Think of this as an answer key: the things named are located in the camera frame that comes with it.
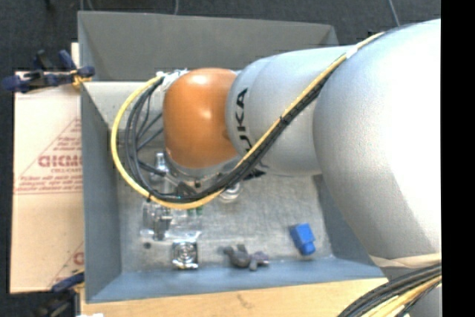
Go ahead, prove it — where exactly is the grey toy animal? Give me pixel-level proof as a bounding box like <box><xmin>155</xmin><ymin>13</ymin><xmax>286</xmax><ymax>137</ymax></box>
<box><xmin>222</xmin><ymin>243</ymin><xmax>271</xmax><ymax>272</ymax></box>

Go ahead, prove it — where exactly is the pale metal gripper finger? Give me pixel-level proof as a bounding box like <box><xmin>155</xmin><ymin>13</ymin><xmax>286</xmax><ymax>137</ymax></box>
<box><xmin>142</xmin><ymin>200</ymin><xmax>159</xmax><ymax>232</ymax></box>
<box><xmin>154</xmin><ymin>212</ymin><xmax>174</xmax><ymax>241</ymax></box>

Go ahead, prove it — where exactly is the blue plastic cap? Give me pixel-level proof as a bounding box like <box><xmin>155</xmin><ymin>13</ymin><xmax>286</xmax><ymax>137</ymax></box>
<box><xmin>288</xmin><ymin>221</ymin><xmax>317</xmax><ymax>257</ymax></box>

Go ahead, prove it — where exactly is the grey metal bin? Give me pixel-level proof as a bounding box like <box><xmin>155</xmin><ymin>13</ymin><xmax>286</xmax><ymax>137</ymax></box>
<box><xmin>76</xmin><ymin>10</ymin><xmax>387</xmax><ymax>304</ymax></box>

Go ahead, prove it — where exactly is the shiny square metal piece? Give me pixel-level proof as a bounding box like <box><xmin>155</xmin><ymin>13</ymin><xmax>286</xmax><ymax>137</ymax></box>
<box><xmin>171</xmin><ymin>240</ymin><xmax>200</xmax><ymax>271</ymax></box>

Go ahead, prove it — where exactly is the brown cardboard board, red print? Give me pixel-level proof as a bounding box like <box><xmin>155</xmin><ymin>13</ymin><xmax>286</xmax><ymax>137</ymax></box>
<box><xmin>8</xmin><ymin>42</ymin><xmax>86</xmax><ymax>295</ymax></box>

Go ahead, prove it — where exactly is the clear glass jar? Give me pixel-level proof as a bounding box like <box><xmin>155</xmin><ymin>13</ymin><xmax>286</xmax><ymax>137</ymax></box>
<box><xmin>217</xmin><ymin>184</ymin><xmax>243</xmax><ymax>205</ymax></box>

